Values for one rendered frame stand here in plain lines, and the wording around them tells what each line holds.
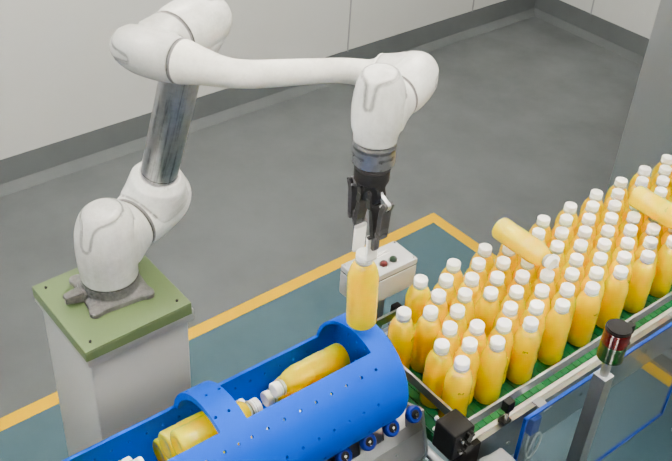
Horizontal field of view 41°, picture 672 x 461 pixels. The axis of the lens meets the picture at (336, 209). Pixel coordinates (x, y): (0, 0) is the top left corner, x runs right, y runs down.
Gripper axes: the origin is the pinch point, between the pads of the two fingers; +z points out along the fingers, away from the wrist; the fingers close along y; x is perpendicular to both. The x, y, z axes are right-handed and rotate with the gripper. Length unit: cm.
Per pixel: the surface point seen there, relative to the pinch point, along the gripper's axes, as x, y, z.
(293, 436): -26.2, 13.1, 33.1
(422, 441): 15, 12, 62
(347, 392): -10.4, 10.8, 30.7
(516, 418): 39, 21, 60
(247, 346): 42, -119, 147
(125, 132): 66, -287, 136
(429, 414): 21, 8, 59
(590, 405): 50, 34, 49
